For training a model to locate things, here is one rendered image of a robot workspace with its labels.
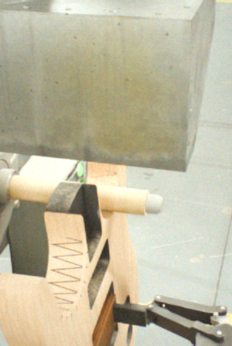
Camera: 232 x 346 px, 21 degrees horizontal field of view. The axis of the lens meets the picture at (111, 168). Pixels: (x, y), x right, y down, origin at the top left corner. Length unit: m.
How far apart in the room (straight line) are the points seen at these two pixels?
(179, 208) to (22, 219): 2.08
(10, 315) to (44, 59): 0.24
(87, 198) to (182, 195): 2.52
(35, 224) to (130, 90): 0.59
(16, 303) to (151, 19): 0.28
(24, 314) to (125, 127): 0.20
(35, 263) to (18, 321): 0.56
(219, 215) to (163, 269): 0.51
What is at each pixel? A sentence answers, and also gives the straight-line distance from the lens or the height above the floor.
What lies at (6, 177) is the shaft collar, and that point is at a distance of 0.83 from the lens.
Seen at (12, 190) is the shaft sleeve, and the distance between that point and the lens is 0.83.
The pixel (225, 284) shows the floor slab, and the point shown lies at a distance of 2.68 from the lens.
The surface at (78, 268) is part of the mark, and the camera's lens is 0.71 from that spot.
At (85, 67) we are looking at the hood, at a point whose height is 1.48.
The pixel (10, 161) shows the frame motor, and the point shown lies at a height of 1.25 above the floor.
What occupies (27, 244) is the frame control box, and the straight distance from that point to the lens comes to 1.14.
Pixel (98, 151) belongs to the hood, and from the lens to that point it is 0.59.
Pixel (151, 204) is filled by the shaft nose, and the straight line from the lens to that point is 0.78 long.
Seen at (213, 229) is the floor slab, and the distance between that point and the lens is 3.00.
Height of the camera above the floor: 1.66
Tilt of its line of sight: 28 degrees down
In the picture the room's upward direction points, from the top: 1 degrees counter-clockwise
